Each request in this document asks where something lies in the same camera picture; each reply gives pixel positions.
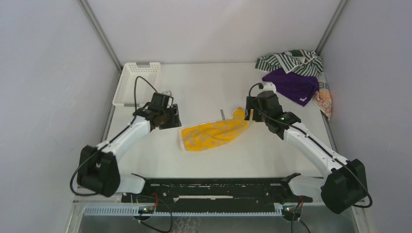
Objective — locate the controller board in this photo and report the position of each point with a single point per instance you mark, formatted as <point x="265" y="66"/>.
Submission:
<point x="290" y="214"/>
<point x="146" y="210"/>

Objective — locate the green white striped towel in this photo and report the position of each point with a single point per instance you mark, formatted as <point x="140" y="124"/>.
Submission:
<point x="300" y="62"/>

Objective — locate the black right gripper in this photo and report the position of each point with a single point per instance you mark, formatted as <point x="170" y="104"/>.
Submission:
<point x="250" y="109"/>

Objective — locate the cream bear print towel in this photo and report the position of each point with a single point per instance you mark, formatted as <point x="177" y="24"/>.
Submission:
<point x="322" y="97"/>

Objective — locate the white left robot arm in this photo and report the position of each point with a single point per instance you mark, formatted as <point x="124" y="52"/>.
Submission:
<point x="98" y="169"/>

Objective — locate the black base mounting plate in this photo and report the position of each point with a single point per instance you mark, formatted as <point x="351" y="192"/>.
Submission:
<point x="215" y="194"/>

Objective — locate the yellow grey patterned towel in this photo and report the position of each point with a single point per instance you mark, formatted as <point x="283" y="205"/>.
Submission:
<point x="211" y="135"/>

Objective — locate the left controller board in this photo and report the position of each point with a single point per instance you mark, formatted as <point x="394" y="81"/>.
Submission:
<point x="146" y="210"/>

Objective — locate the white plastic basket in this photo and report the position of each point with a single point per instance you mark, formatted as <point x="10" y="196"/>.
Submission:
<point x="137" y="83"/>

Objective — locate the purple towel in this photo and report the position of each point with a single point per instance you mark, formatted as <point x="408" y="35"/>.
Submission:
<point x="297" y="88"/>

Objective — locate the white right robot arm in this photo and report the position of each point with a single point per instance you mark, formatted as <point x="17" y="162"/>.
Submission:
<point x="343" y="182"/>

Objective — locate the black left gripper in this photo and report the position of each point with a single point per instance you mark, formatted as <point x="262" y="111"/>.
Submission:
<point x="175" y="122"/>

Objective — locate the right controller board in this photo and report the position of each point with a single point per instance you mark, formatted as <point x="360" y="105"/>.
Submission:
<point x="290" y="214"/>

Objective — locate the aluminium corner post left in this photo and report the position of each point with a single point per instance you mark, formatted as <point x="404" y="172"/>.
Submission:
<point x="89" y="13"/>

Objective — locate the aluminium corner post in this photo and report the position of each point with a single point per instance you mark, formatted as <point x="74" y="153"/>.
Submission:
<point x="331" y="25"/>
<point x="89" y="13"/>

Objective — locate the white slotted cable duct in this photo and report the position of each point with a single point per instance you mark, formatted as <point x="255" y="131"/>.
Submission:
<point x="133" y="211"/>

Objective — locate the aluminium corner post right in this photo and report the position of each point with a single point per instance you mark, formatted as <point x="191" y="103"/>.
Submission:
<point x="331" y="25"/>

